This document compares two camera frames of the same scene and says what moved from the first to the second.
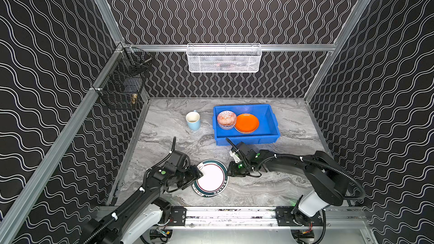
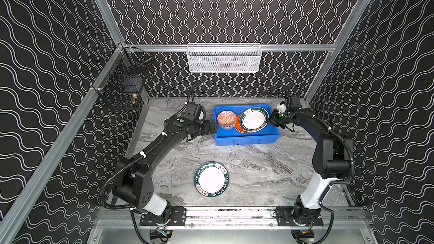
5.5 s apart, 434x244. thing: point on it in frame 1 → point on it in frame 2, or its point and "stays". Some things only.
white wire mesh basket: (224, 57) stays
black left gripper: (195, 171) → (208, 127)
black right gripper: (232, 168) → (276, 118)
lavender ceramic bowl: (227, 127) stays
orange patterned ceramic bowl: (226, 118) stays
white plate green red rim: (214, 180) → (254, 120)
